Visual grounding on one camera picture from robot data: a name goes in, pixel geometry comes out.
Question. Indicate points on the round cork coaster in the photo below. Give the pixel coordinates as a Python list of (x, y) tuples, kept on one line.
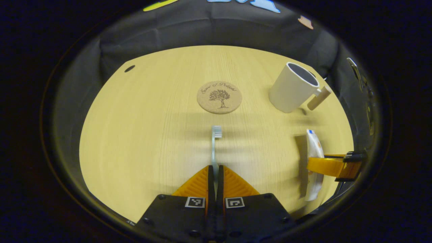
[(219, 98)]

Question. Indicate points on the pale green toothbrush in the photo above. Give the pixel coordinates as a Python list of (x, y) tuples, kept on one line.
[(213, 148)]

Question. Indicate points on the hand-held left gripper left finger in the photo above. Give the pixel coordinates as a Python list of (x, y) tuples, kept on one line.
[(210, 182)]

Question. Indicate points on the white toothpaste tube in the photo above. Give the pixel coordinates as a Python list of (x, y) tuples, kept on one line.
[(314, 145)]

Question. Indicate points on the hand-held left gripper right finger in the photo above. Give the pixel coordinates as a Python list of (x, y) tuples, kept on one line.
[(220, 182)]

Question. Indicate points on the white cup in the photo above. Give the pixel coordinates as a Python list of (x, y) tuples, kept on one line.
[(290, 91)]

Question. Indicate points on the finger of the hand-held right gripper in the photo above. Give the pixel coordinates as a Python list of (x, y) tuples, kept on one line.
[(324, 165)]

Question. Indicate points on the wooden desktop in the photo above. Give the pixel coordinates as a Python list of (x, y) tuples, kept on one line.
[(145, 135)]

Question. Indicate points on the black backdrop cloth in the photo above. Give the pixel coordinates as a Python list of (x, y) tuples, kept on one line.
[(202, 27)]

